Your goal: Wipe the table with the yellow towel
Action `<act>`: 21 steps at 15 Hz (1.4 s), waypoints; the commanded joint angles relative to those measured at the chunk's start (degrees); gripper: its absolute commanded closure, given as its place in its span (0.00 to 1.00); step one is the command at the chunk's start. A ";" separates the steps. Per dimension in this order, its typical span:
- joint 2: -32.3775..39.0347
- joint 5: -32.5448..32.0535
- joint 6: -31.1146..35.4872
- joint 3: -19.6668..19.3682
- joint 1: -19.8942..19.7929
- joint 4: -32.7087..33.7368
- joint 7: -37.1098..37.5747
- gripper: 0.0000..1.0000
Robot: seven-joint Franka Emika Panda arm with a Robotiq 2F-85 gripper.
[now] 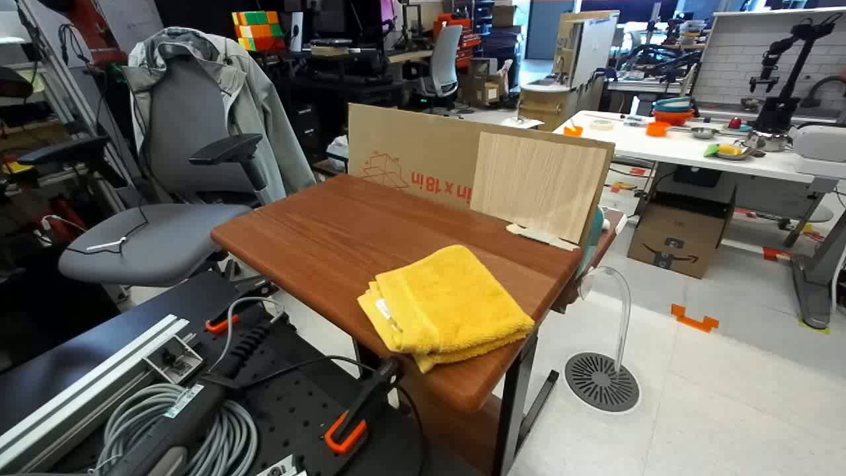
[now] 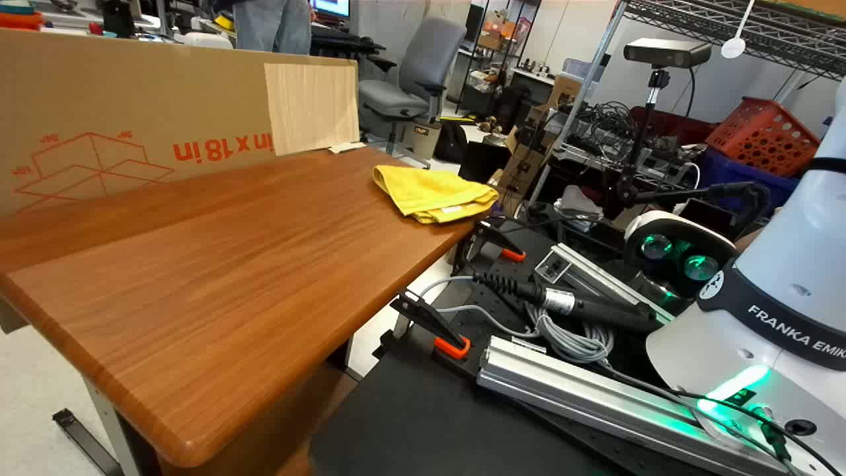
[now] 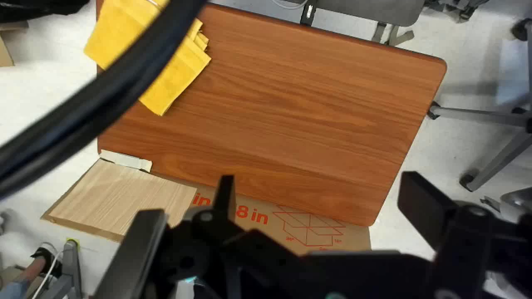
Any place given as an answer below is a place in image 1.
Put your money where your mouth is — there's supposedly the white background table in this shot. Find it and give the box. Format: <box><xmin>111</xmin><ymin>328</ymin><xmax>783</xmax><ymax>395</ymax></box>
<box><xmin>556</xmin><ymin>111</ymin><xmax>846</xmax><ymax>332</ymax></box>

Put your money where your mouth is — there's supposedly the yellow towel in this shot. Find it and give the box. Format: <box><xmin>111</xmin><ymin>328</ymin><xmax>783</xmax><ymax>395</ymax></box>
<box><xmin>357</xmin><ymin>247</ymin><xmax>535</xmax><ymax>374</ymax></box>

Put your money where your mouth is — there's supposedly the bundle of grey cables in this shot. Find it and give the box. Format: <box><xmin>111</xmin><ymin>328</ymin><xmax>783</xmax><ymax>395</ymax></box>
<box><xmin>91</xmin><ymin>382</ymin><xmax>263</xmax><ymax>476</ymax></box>

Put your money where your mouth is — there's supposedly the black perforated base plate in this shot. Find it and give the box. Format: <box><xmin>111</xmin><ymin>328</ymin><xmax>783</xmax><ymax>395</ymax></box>
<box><xmin>85</xmin><ymin>324</ymin><xmax>428</xmax><ymax>476</ymax></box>

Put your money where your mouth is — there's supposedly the large cardboard box sheet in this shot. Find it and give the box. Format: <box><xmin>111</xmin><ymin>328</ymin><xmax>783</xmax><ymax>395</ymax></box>
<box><xmin>345</xmin><ymin>100</ymin><xmax>493</xmax><ymax>211</ymax></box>

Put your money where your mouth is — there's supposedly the cardboard box on floor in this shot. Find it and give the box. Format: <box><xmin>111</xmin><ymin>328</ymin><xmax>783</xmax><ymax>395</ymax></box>
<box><xmin>628</xmin><ymin>194</ymin><xmax>734</xmax><ymax>277</ymax></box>

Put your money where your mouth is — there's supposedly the black background robot arm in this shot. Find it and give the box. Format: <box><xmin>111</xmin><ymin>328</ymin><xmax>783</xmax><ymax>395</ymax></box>
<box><xmin>749</xmin><ymin>16</ymin><xmax>835</xmax><ymax>136</ymax></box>

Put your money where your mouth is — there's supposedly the grey office chair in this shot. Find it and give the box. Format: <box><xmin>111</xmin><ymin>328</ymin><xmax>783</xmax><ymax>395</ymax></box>
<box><xmin>57</xmin><ymin>26</ymin><xmax>319</xmax><ymax>288</ymax></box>

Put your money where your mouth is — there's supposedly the light wooden board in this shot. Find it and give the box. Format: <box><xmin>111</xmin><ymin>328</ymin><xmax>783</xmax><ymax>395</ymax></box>
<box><xmin>471</xmin><ymin>132</ymin><xmax>613</xmax><ymax>251</ymax></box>

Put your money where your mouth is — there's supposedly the brown wooden table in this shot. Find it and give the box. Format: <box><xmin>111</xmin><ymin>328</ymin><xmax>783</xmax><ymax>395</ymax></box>
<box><xmin>211</xmin><ymin>176</ymin><xmax>583</xmax><ymax>476</ymax></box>

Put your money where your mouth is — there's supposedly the orange-handled black clamp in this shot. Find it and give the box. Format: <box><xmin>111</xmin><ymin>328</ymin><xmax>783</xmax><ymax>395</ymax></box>
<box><xmin>324</xmin><ymin>361</ymin><xmax>403</xmax><ymax>459</ymax></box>

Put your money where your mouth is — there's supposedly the aluminium extrusion rail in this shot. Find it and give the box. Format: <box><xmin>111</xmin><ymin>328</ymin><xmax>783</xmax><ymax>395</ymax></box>
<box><xmin>0</xmin><ymin>314</ymin><xmax>205</xmax><ymax>473</ymax></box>

